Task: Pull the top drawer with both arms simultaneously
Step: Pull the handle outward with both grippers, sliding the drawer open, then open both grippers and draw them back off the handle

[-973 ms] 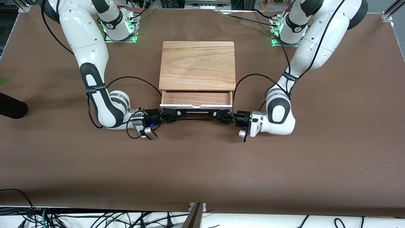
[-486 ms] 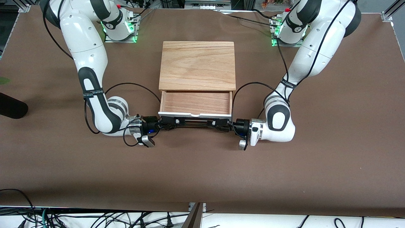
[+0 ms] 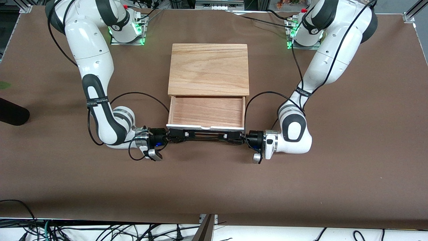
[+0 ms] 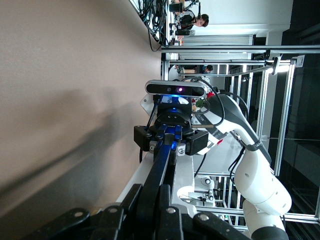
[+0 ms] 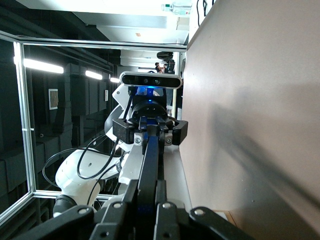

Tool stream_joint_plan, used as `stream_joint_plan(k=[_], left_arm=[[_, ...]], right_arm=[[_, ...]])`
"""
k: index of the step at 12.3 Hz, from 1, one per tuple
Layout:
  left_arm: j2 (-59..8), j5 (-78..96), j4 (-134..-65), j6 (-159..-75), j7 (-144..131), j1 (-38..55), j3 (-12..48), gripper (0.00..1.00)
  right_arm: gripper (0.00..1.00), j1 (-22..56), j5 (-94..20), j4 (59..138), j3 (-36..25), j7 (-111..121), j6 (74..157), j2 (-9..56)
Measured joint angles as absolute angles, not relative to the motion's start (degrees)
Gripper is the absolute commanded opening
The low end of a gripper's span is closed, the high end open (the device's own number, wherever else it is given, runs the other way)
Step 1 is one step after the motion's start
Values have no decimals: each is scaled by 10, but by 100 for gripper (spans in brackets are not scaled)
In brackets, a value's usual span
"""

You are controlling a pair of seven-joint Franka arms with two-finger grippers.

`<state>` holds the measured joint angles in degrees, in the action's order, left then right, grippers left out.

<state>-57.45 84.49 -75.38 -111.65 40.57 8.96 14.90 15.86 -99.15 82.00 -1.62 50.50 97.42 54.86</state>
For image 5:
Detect wooden box with white lid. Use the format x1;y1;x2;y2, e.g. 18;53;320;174
213;209;238;227

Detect framed wall picture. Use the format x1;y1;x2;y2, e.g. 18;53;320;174
48;88;59;111

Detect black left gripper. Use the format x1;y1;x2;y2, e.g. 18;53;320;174
111;99;189;155

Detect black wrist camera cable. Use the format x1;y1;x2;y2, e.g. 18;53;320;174
76;87;133;180

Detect long ceiling light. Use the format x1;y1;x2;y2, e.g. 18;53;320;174
22;58;65;75

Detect aluminium cage frame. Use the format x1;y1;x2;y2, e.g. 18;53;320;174
0;29;188;222

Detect black drawer handle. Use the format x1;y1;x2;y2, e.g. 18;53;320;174
136;123;161;226

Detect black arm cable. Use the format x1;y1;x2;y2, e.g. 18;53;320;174
42;147;118;203

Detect medium ceiling light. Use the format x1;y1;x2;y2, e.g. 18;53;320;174
84;70;104;81

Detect brown table cover sheet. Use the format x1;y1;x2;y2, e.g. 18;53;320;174
179;0;320;240

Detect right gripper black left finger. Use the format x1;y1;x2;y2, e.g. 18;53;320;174
9;179;139;240

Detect black hanging cables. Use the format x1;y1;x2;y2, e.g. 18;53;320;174
196;0;209;26

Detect person in dark clothes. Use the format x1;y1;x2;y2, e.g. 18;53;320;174
154;51;176;75

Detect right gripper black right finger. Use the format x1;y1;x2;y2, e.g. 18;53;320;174
156;179;251;240

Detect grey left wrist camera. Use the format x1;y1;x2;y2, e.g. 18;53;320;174
119;70;183;90

